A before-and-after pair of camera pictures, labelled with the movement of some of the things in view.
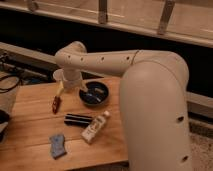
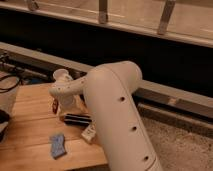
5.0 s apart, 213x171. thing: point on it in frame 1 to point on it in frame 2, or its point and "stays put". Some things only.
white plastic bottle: (92, 129) stays put
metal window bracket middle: (102, 11) stays put
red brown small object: (56, 104) stays put
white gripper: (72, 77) to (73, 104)
